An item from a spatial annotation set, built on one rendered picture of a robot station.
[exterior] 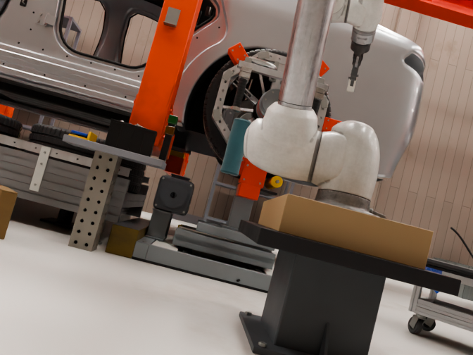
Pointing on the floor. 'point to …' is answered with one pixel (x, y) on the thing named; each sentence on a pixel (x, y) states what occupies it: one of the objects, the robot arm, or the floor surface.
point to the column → (95, 201)
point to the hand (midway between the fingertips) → (351, 84)
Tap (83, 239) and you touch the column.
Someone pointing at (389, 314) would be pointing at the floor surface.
